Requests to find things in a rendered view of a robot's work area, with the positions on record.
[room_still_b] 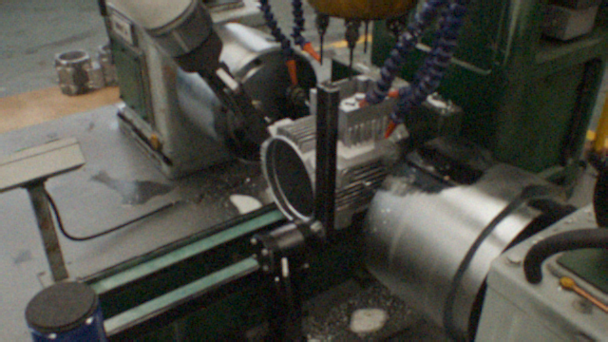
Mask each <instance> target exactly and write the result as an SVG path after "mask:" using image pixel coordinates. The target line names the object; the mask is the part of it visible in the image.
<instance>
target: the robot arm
mask: <svg viewBox="0 0 608 342"><path fill-rule="evenodd" d="M110 1H111V3H112V4H113V5H114V6H115V7H116V8H117V9H119V10H120V11H122V12H124V13H125V14H127V15H128V16H130V17H131V18H133V19H134V20H135V21H136V22H137V23H138V24H139V25H140V26H141V27H142V30H143V31H144V32H145V33H146V34H147V35H148V36H149V37H150V39H151V40H152V41H153V42H154V44H155V45H156V46H157V48H158V49H159V50H160V51H161V53H162V54H164V55H166V56H171V57H172V59H173V60H174V61H175V63H176V64H177V65H178V66H179V68H180V69H181V70H182V71H183V72H185V73H189V74H194V73H197V74H198V75H199V77H201V79H202V80H203V81H204V82H205V83H206V84H207V85H208V86H209V88H210V89H211V90H212V91H213V92H214V94H215V95H216V96H217V97H218V99H219V100H220V101H221V102H222V104H223V105H224V107H225V108H226V109H228V110H229V109H230V110H231V112H232V114H233V115H234V116H236V119H237V123H238V124H239V125H241V126H242V128H243V129H244V130H245V132H246V133H247V134H248V136H249V137H250V138H251V140H252V141H253V142H254V144H256V145H257V146H258V147H261V146H262V145H263V144H264V143H265V142H266V141H267V140H268V139H269V138H270V137H271V136H272V135H271V133H270V132H269V131H268V129H267V128H266V126H265V125H264V123H263V122H262V121H261V119H260V118H259V117H258V114H259V113H258V111H257V109H256V107H255V106H254V104H253V102H252V100H251V99H250V97H249V95H248V93H247V92H246V90H245V88H244V86H243V82H242V81H241V80H240V79H239V78H235V77H234V76H233V74H232V73H231V71H230V68H229V66H228V65H227V64H226V62H225V61H223V60H222V61H220V56H221V53H222V52H223V47H224V45H223V41H222V40H221V38H220V37H219V35H218V33H217V32H216V30H215V29H214V27H213V25H214V20H213V16H212V15H211V14H210V12H209V11H208V9H207V8H206V7H205V6H204V4H203V3H202V1H201V0H110Z"/></svg>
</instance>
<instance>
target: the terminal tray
mask: <svg viewBox="0 0 608 342"><path fill-rule="evenodd" d="M361 77H366V79H362V78H361ZM334 85H336V86H338V87H340V96H341V97H342V101H341V105H340V106H339V129H338V132H339V131H341V142H342V143H343V145H344V146H345V147H348V148H352V145H354V146H357V144H358V143H360V144H363V141H366V142H367V143H368V142H369V139H372V140H373V141H374V137H377V138H378V139H379V138H380V135H383V136H385V134H386V132H387V130H388V127H389V125H390V121H391V119H390V114H391V113H392V112H393V108H394V106H395V105H397V104H398V103H399V102H400V101H401V99H400V98H391V97H387V98H385V100H384V102H383V103H381V104H377V105H375V106H373V105H366V106H362V107H359V106H358V104H359V103H360V102H361V101H362V100H363V99H364V98H365V94H366V93H367V91H369V90H372V89H373V88H374V86H375V85H376V80H374V79H372V78H371V77H369V76H367V75H365V74H364V75H360V76H357V77H354V78H352V81H351V82H350V81H349V79H348V80H344V81H341V82H338V83H334ZM346 105H349V106H350V108H346V107H345V106H346ZM313 115H315V116H316V89H312V90H311V116H313Z"/></svg>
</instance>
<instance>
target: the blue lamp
mask: <svg viewBox="0 0 608 342"><path fill-rule="evenodd" d="M27 325H28V324H27ZM28 330H29V332H30V335H31V338H32V341H33V342H107V334H106V330H105V323H104V320H103V316H102V312H101V308H100V304H99V299H98V306H97V309H96V311H95V312H94V314H93V315H92V316H91V317H90V318H89V319H88V320H87V321H86V322H85V324H83V325H82V326H80V327H79V328H77V329H75V330H73V331H70V332H66V333H61V334H53V333H52V334H49V333H41V332H37V331H35V330H33V329H32V328H31V327H30V326H29V325H28Z"/></svg>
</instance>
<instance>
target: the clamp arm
mask: <svg viewBox="0 0 608 342"><path fill-rule="evenodd" d="M341 101H342V97H341V96H340V87H338V86H336V85H334V84H332V83H330V82H328V81H326V82H323V83H319V84H317V85H316V122H315V181H314V222H313V225H317V224H318V223H319V224H320V225H319V226H317V230H318V231H320V230H322V231H323V233H322V232H320V233H319V235H318V237H319V238H320V239H321V240H323V241H324V242H328V241H330V240H332V239H334V227H335V203H336V199H337V194H338V192H337V191H336V178H337V154H338V129H339V106H340V105H341ZM320 235H321V236H320Z"/></svg>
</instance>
